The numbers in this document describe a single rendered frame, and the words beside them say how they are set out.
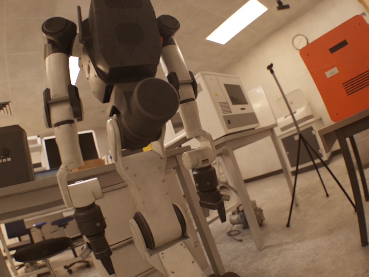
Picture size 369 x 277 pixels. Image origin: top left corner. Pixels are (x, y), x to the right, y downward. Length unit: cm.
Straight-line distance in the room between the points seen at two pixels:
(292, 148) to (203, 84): 252
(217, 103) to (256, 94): 320
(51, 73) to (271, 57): 433
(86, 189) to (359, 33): 130
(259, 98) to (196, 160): 402
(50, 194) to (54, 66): 50
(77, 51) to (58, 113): 25
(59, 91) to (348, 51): 121
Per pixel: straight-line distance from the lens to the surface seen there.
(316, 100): 428
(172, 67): 79
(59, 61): 71
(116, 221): 96
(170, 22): 87
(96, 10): 67
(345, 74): 114
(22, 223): 405
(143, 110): 46
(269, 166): 481
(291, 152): 380
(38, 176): 299
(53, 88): 66
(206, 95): 158
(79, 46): 75
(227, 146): 149
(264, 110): 463
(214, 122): 154
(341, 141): 112
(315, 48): 118
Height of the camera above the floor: 75
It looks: 9 degrees up
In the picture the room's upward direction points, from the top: 20 degrees counter-clockwise
